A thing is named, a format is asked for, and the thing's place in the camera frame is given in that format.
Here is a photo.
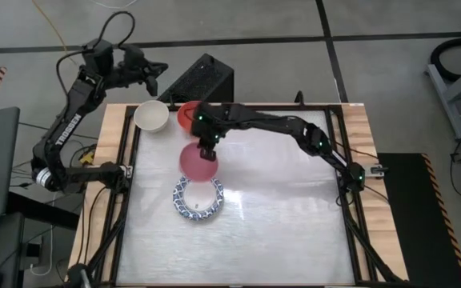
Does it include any large black striped-edge mat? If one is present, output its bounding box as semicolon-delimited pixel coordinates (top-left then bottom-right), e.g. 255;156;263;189
376;153;461;288

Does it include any orange plastic bowl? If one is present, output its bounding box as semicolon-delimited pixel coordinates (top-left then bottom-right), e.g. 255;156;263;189
176;100;203;133

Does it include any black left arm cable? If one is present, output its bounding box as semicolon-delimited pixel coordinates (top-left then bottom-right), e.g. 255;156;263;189
56;10;137;83

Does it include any blue patterned paper bowl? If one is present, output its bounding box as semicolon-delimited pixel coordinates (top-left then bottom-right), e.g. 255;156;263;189
172;175;225;222

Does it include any black metal table frame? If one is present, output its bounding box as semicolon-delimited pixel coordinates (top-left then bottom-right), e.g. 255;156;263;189
68;90;411;288

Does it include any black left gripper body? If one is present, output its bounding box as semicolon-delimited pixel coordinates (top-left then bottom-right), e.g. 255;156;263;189
114;44;158;97

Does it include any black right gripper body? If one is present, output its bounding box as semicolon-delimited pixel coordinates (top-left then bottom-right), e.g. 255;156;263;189
193;119;222;150

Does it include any grey metal stand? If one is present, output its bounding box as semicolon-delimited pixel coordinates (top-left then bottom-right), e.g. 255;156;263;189
424;55;461;141

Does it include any black hose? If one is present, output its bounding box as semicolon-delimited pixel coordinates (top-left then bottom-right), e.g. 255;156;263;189
429;37;461;83

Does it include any black perforated box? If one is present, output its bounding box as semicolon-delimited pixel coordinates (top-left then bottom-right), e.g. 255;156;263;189
156;53;235;104

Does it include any pink plastic bowl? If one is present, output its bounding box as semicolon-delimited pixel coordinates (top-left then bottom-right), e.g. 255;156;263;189
178;142;219;183

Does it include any yellow floor cable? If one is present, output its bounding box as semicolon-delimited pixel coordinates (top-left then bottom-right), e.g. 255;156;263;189
31;0;98;166

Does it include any white floor cable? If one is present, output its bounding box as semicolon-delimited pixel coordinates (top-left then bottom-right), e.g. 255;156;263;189
88;0;139;11

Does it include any white plastic bowl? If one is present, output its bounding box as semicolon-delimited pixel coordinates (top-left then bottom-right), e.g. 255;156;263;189
133;99;170;134

